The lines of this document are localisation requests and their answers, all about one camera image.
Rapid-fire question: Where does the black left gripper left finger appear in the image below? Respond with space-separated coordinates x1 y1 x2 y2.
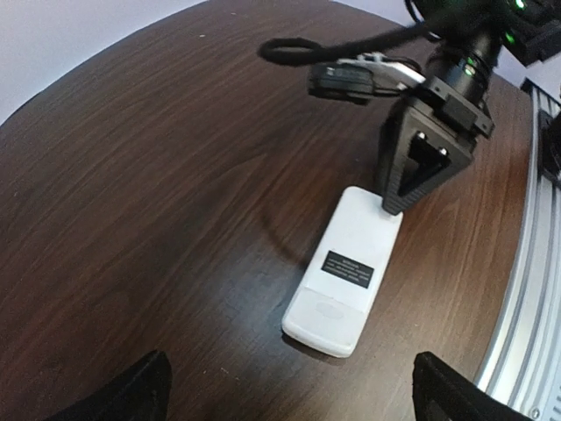
50 350 171 420

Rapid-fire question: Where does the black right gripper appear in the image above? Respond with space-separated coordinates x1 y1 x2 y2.
377 77 494 215

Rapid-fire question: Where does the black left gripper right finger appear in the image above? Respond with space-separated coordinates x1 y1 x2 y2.
413 352 527 420

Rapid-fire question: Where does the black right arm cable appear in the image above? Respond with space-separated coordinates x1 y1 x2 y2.
258 21 439 67

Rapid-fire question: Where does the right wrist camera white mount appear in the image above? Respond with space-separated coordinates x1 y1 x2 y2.
307 52 429 105

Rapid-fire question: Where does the grey battery compartment cover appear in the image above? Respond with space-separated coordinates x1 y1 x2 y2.
281 288 368 359

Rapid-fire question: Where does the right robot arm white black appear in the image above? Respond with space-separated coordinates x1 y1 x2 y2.
378 1 560 215

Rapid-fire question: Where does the white remote control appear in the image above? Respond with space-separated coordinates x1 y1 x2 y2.
280 186 404 359

